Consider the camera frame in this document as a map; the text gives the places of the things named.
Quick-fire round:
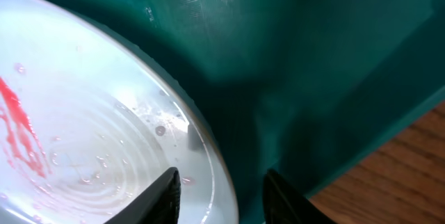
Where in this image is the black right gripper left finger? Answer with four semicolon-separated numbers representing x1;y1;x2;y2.
105;167;181;224

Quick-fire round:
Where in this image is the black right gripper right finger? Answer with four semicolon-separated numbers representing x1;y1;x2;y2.
262;169;336;224

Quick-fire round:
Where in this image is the light blue plate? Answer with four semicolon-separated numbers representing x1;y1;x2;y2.
1;0;239;223

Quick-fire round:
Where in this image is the teal plastic tray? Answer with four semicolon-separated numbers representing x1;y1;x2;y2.
47;0;444;223

